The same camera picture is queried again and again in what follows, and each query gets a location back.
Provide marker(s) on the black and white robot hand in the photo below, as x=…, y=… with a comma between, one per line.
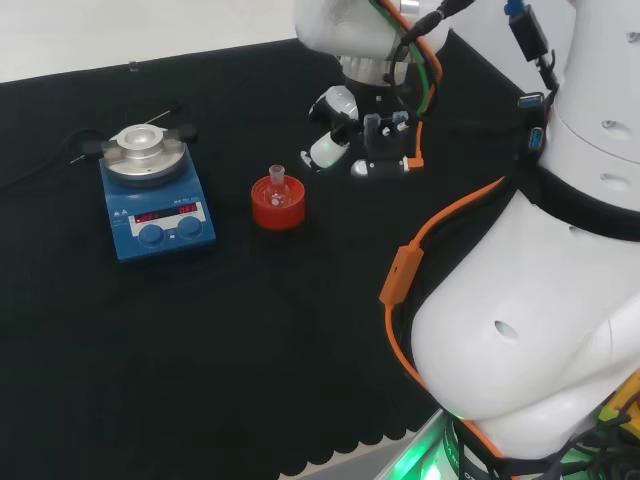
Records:
x=327, y=147

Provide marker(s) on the black adapter box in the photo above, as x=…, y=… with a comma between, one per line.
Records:
x=527, y=32

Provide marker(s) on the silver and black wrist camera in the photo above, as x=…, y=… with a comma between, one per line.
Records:
x=380, y=168

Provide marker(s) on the black bench cloth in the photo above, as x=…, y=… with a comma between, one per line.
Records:
x=150, y=350

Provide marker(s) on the thin steel probe rod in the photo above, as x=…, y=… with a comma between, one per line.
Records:
x=157, y=117

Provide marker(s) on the grey metal base plate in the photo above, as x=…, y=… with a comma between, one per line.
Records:
x=400, y=460

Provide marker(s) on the blue base heater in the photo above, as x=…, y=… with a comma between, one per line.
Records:
x=150, y=197

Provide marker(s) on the clear glass round-bottom flask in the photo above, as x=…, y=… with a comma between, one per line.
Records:
x=277, y=192

